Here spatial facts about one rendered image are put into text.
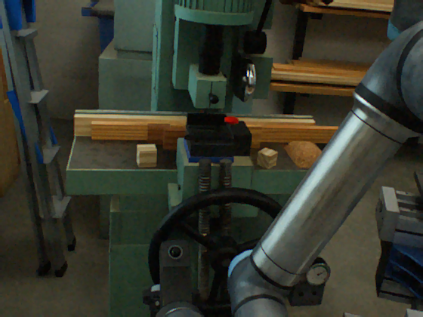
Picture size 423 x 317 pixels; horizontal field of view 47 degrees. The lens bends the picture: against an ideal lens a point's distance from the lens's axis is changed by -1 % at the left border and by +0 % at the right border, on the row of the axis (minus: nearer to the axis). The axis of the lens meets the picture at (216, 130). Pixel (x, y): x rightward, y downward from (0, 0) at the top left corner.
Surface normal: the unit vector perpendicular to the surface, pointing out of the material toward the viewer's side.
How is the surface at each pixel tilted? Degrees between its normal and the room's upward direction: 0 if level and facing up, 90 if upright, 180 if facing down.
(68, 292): 0
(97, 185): 90
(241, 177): 90
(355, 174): 86
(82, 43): 90
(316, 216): 80
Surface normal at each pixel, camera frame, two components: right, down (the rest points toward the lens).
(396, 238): -0.22, 0.35
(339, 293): 0.09, -0.92
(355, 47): 0.04, 0.38
